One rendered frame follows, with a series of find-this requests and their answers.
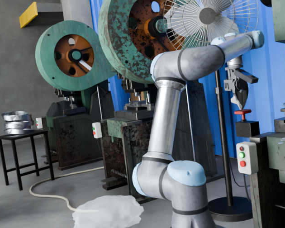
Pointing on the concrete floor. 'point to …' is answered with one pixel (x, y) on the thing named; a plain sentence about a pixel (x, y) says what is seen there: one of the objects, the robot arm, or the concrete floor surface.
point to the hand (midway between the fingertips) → (242, 106)
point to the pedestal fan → (221, 22)
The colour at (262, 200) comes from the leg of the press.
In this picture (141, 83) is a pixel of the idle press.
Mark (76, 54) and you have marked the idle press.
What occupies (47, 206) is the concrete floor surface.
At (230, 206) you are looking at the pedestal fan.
